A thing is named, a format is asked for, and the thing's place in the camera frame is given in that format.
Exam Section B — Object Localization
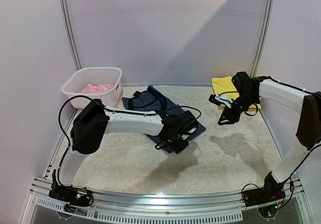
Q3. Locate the folded yellow shirt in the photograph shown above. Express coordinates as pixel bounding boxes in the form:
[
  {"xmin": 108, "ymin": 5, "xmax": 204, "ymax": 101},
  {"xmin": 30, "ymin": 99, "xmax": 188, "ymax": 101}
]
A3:
[{"xmin": 212, "ymin": 72, "xmax": 261, "ymax": 111}]

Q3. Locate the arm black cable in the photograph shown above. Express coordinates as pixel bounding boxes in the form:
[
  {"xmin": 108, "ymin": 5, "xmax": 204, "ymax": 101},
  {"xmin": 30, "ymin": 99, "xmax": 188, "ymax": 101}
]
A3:
[
  {"xmin": 57, "ymin": 95, "xmax": 203, "ymax": 149},
  {"xmin": 244, "ymin": 104, "xmax": 260, "ymax": 118}
]

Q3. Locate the white plastic laundry basket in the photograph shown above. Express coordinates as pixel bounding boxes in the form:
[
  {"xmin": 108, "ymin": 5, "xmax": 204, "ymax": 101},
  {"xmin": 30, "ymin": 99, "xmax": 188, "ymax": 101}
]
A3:
[{"xmin": 62, "ymin": 67, "xmax": 122, "ymax": 109}]

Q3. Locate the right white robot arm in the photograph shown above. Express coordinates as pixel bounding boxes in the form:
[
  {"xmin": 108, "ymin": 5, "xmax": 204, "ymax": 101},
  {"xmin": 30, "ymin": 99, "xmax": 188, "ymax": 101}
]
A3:
[{"xmin": 212, "ymin": 71, "xmax": 320, "ymax": 202}]

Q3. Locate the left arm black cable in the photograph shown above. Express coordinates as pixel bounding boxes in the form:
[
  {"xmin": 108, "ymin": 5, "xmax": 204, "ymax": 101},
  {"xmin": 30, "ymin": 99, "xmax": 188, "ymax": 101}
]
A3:
[{"xmin": 57, "ymin": 95, "xmax": 203, "ymax": 149}]

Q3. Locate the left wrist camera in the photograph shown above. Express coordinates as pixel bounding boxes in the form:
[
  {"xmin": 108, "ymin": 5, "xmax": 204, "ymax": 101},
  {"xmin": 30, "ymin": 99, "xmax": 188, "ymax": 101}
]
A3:
[{"xmin": 182, "ymin": 127, "xmax": 198, "ymax": 141}]

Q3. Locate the pink garment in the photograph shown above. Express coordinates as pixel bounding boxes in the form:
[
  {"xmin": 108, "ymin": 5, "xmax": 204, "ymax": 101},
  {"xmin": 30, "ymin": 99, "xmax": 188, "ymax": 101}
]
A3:
[{"xmin": 81, "ymin": 84, "xmax": 113, "ymax": 94}]

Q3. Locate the aluminium front rail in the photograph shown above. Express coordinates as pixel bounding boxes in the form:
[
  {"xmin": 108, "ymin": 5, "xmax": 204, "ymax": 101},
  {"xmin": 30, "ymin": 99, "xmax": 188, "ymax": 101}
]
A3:
[{"xmin": 23, "ymin": 178, "xmax": 313, "ymax": 223}]

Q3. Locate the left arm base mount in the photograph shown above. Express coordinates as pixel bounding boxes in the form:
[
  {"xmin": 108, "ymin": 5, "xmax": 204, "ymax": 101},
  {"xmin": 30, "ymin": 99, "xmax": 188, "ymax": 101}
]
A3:
[{"xmin": 49, "ymin": 169, "xmax": 94, "ymax": 207}]

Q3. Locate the right aluminium frame post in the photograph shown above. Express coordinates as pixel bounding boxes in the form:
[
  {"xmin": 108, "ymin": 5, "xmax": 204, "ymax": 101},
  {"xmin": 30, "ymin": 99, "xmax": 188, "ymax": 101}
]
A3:
[{"xmin": 250, "ymin": 0, "xmax": 273, "ymax": 77}]

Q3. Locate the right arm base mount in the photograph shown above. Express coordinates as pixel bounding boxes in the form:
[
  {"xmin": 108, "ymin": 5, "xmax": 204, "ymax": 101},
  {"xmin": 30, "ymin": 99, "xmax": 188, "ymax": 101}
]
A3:
[{"xmin": 241, "ymin": 178, "xmax": 286, "ymax": 207}]

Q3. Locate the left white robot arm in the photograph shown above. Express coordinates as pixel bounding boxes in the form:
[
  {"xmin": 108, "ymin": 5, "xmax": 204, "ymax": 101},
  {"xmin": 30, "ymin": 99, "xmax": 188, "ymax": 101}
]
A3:
[{"xmin": 52, "ymin": 98, "xmax": 199, "ymax": 201}]

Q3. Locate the navy blue tank top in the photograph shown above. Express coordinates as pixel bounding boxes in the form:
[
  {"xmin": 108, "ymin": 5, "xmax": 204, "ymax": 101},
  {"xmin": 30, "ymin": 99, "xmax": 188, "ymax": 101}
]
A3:
[{"xmin": 122, "ymin": 85, "xmax": 206, "ymax": 154}]

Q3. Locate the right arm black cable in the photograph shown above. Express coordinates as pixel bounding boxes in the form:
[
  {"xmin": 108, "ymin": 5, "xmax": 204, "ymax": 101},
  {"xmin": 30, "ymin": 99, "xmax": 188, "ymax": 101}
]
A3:
[{"xmin": 244, "ymin": 104, "xmax": 260, "ymax": 118}]

